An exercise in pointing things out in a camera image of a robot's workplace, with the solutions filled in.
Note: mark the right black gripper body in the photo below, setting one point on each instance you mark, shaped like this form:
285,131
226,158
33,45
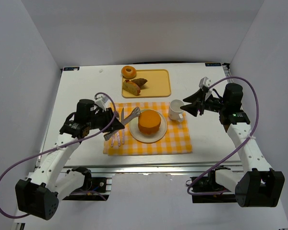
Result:
201,103

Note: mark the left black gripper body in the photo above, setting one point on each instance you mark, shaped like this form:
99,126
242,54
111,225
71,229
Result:
110,119

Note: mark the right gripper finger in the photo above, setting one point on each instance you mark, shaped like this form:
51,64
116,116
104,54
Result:
194,97
192,108

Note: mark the metal serving tongs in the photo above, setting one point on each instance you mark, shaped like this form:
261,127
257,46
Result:
135,113

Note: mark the tall orange round cake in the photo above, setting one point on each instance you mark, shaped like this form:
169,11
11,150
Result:
149,122

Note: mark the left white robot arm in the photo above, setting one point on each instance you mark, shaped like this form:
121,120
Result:
40,194

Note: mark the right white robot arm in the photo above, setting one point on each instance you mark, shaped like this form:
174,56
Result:
260,185

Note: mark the sliced bread loaf piece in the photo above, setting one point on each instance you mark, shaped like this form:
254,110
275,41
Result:
131,87

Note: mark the pale green ceramic plate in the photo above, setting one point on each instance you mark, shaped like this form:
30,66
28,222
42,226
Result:
139,136

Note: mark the white mug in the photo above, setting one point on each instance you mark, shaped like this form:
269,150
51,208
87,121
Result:
175,112

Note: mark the yellow checkered cloth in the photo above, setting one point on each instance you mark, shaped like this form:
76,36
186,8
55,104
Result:
176,140

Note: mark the yellow serving tray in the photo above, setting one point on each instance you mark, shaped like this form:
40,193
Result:
158,84

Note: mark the brown chocolate croissant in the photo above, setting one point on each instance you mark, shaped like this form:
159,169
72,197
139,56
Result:
140,82

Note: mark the pink handled fork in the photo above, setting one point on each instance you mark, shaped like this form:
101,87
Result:
112,140

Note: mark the pink handled knife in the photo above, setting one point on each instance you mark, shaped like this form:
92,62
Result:
122,132

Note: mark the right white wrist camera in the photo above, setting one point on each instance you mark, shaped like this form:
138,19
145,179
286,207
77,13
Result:
205,82

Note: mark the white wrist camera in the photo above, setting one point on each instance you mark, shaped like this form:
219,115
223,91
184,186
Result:
205,82
100,100

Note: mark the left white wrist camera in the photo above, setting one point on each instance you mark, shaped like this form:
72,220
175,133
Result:
100,100

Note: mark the aluminium frame rail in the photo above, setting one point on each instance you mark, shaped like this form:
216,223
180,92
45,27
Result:
175,169

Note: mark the ring donut bread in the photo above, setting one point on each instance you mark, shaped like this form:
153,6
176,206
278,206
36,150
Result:
128,72

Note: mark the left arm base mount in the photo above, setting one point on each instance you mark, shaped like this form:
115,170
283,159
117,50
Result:
94,188

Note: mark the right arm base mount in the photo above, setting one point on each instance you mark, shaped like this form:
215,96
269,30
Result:
207,184

